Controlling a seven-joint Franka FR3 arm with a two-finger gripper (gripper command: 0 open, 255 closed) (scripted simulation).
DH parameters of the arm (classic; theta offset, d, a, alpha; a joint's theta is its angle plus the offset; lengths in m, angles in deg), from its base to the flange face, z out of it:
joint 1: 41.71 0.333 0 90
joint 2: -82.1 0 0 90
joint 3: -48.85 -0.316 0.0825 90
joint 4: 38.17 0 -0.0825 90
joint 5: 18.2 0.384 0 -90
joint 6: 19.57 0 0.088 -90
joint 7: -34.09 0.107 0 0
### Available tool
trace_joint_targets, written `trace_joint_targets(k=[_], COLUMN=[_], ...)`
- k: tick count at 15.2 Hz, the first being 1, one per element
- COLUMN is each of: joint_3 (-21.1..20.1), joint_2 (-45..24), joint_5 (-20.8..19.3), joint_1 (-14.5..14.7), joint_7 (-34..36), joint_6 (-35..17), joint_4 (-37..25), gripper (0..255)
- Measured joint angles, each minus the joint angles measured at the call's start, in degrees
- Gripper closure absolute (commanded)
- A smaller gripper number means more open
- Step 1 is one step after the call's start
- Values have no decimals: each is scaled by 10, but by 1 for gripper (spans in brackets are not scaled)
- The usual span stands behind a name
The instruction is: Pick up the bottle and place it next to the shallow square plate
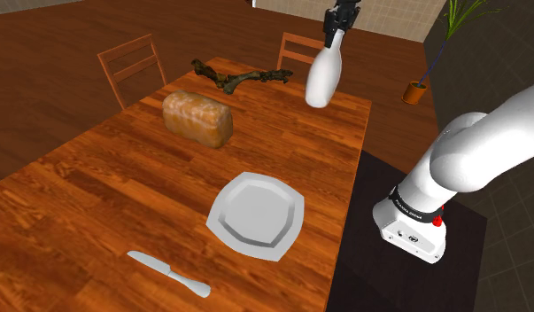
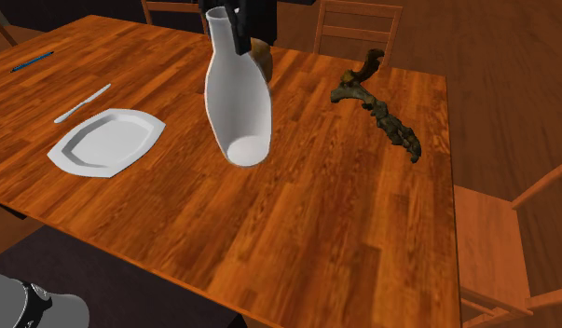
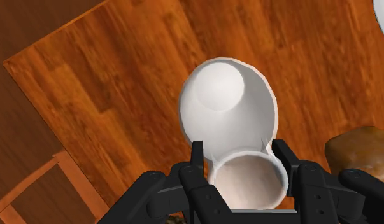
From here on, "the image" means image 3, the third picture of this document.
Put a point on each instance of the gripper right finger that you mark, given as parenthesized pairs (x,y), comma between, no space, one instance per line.
(315,192)

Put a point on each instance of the wooden table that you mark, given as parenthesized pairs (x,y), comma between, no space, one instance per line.
(117,93)

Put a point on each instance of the white mug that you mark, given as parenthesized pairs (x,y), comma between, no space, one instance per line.
(226,124)

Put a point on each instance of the wooden chair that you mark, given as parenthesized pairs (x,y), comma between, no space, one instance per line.
(67,167)

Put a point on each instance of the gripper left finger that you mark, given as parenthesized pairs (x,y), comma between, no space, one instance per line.
(166,198)

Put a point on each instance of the brown bread loaf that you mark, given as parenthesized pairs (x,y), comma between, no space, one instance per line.
(362,149)

